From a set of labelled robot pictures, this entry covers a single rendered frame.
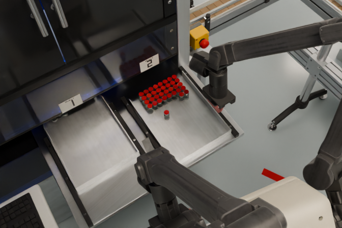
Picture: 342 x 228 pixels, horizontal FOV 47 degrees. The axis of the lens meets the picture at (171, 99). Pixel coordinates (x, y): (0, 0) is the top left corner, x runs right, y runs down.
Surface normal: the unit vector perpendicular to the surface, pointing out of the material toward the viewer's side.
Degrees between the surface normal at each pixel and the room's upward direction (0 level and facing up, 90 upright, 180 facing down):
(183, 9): 90
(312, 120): 0
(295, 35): 64
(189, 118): 0
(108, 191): 0
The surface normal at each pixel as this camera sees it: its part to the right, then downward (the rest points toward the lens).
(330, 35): -0.70, 0.30
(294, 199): -0.29, -0.92
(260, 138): -0.04, -0.55
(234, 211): 0.44, 0.14
